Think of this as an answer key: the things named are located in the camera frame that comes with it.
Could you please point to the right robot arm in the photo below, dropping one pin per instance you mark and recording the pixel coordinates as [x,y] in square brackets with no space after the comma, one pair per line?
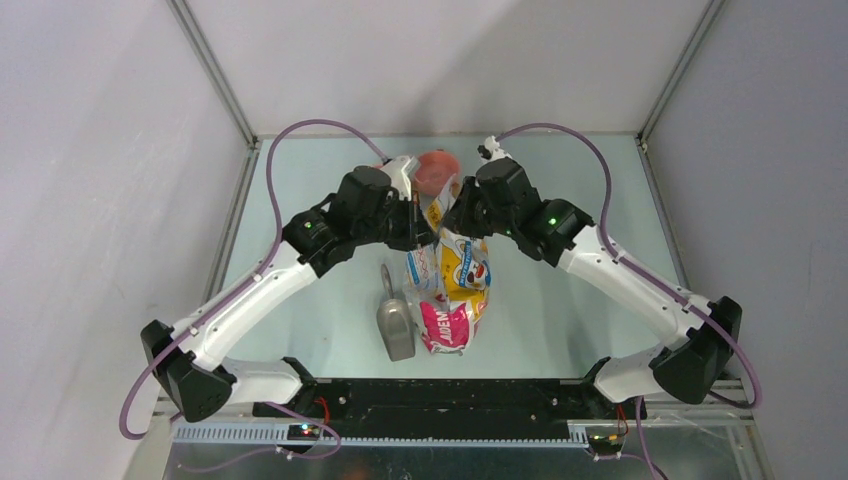
[694,333]

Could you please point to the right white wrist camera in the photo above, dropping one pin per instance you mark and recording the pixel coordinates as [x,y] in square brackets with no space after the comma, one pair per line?
[491,150]

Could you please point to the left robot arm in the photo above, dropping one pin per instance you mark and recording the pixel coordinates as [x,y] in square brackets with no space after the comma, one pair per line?
[372,205]

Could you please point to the cat food bag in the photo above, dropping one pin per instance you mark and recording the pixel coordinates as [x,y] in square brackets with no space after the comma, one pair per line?
[447,283]

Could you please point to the metal food scoop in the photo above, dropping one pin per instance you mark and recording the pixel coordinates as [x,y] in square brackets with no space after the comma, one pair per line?
[395,323]

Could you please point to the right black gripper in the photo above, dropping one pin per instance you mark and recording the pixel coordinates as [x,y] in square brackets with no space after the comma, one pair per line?
[459,218]

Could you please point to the empty pink bowl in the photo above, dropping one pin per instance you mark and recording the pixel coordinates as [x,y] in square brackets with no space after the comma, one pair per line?
[436,169]

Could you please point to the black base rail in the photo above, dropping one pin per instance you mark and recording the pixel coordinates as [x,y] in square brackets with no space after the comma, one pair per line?
[457,409]

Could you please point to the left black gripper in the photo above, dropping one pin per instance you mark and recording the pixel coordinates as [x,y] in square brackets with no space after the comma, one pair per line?
[417,232]

